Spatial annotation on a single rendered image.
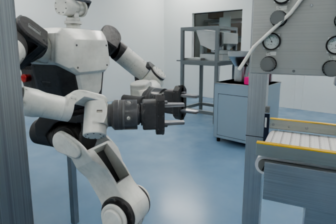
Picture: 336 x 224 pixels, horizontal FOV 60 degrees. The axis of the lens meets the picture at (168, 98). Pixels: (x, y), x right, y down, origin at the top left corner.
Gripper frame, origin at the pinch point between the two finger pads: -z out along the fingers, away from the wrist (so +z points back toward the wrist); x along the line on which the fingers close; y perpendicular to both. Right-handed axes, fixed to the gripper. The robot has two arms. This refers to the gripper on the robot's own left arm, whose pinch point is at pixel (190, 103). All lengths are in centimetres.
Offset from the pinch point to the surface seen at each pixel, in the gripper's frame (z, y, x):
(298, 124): -33.6, -10.7, 4.6
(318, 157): -42.5, 15.2, 5.1
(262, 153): -30.4, 17.0, 6.2
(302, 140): -36.1, -3.4, 7.4
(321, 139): -40.8, -7.1, 7.4
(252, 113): -18.9, -10.2, 3.1
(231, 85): 81, -240, 27
